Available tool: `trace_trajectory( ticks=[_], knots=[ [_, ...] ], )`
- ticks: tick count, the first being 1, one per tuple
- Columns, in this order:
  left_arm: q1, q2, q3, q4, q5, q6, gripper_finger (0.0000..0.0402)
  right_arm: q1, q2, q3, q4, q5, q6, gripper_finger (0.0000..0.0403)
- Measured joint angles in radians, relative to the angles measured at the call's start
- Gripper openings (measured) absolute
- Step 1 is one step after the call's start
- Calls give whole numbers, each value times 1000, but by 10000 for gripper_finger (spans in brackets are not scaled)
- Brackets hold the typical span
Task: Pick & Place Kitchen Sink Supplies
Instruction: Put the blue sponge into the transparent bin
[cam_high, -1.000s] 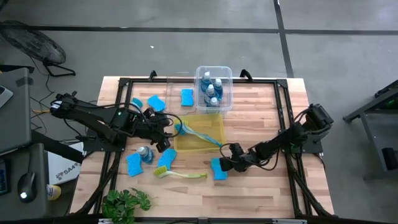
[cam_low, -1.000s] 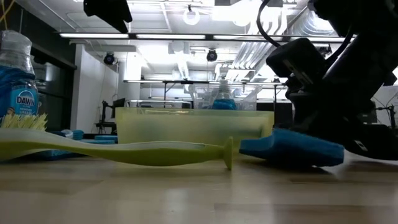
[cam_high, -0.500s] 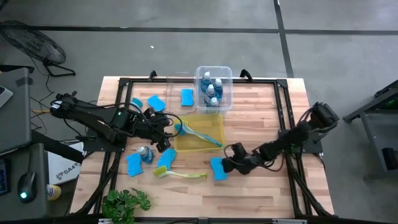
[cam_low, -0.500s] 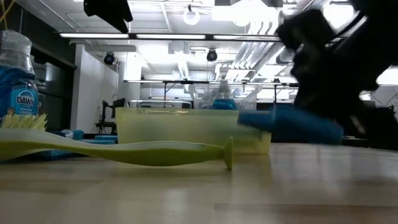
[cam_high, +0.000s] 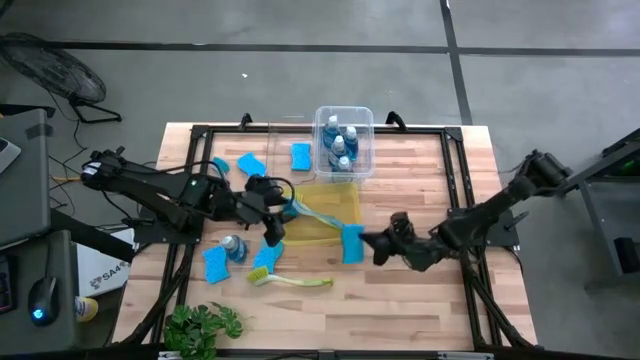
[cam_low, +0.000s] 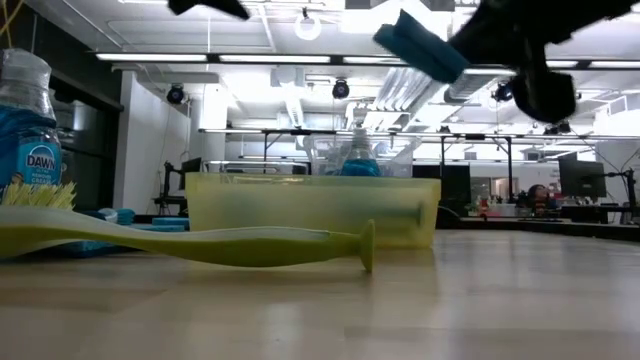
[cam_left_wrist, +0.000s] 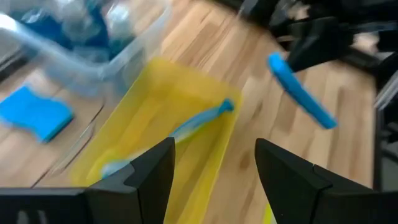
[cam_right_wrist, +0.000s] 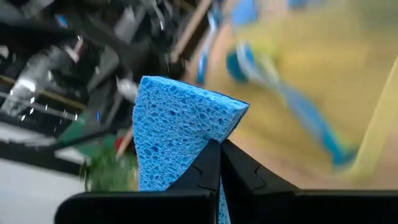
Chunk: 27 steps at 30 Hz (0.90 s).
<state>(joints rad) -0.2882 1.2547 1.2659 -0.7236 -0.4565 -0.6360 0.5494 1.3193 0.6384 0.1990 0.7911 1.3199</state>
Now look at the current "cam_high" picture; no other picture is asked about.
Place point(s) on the clear shallow plastic bin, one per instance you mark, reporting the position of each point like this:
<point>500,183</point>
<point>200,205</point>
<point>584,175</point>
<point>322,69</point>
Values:
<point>280,170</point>

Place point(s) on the white cardboard box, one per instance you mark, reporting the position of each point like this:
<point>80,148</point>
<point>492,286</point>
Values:
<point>100,272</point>

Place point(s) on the yellow translucent plastic bin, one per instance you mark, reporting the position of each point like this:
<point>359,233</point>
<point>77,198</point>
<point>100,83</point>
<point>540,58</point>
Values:
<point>335,200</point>

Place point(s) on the green artificial plant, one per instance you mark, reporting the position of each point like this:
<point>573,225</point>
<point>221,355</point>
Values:
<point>200,330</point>

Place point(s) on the dark grey desk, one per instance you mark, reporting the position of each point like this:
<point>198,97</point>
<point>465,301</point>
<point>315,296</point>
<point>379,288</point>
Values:
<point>20,335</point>

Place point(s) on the black aluminium table frame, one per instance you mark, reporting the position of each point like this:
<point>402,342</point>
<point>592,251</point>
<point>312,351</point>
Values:
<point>410,131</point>

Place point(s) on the black floor fan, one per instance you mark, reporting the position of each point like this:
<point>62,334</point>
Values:
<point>50,70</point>

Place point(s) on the yellow round container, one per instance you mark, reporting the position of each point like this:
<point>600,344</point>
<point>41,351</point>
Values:
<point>87,310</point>

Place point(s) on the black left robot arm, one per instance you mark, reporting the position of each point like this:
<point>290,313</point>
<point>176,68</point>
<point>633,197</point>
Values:
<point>150,187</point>

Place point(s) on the blue cellulose sponge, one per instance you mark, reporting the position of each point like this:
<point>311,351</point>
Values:
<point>251,165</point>
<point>352,245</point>
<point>267,257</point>
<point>216,265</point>
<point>301,157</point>

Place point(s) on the light grey device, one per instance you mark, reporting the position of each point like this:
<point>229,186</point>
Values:
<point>7,155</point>

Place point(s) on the black metal cart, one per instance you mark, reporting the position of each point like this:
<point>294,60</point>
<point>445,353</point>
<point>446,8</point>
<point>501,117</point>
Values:
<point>595,170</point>

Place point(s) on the black computer mouse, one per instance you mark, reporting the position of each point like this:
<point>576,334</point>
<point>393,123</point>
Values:
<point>42,300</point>

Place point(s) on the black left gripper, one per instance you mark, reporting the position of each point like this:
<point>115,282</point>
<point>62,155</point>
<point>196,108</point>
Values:
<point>257,205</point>

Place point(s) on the black keyboard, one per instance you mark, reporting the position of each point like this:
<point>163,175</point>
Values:
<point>4,290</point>

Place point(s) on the clear deep plastic bin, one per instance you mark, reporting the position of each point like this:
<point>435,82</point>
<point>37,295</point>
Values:
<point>367,150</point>

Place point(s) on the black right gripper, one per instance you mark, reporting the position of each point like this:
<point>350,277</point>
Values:
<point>417,250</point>

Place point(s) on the grey desk top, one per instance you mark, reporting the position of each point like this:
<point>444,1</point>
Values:
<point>25,200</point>

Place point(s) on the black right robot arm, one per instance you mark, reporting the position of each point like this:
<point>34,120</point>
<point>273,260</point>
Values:
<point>490,210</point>

